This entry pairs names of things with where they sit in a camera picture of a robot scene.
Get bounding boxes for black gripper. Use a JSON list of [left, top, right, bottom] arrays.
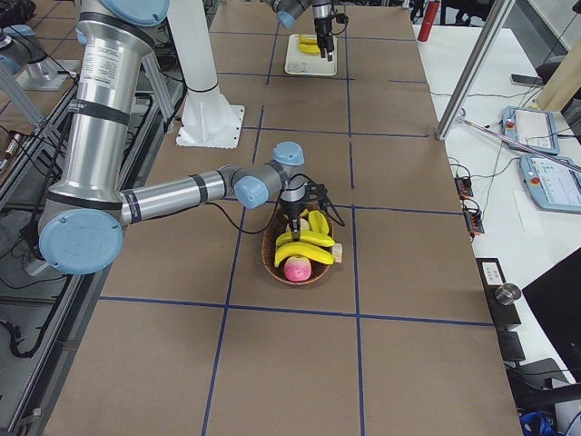
[[280, 183, 306, 241], [314, 16, 335, 61]]

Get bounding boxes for yellow banana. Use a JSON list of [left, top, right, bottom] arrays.
[[273, 242, 335, 267], [298, 43, 320, 55], [275, 230, 335, 248], [299, 34, 317, 45]]

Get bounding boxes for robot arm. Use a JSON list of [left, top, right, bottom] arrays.
[[38, 1, 306, 275], [265, 0, 335, 62]]

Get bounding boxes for wicker fruit basket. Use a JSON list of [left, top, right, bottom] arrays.
[[261, 205, 343, 286]]

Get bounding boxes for pale yellow apple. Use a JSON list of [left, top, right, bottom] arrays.
[[300, 218, 310, 231]]

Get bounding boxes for yellow star fruit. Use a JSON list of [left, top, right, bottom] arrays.
[[308, 210, 330, 235]]

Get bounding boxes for white bear tray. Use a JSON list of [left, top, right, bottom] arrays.
[[284, 34, 338, 77]]

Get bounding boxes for pink red apple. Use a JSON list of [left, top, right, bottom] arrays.
[[283, 256, 312, 282]]

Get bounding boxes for red cylinder bottle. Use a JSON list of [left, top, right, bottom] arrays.
[[418, 0, 440, 42]]

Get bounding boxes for metal reacher stick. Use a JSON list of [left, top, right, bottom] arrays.
[[455, 115, 580, 173]]

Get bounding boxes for steel cup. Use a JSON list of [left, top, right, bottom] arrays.
[[494, 282, 522, 306]]

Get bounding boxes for far teach pendant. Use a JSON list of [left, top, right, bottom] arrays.
[[502, 106, 560, 155]]

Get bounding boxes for teach pendant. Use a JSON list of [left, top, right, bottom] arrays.
[[502, 106, 560, 155], [519, 154, 580, 213]]

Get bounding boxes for near teach pendant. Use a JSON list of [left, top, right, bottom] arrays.
[[519, 154, 580, 213]]

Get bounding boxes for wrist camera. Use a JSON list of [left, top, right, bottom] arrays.
[[332, 13, 349, 25], [305, 182, 330, 212]]

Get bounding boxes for white camera pedestal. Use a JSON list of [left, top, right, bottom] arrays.
[[168, 0, 245, 149]]

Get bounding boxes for aluminium frame post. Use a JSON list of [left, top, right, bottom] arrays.
[[436, 0, 516, 141]]

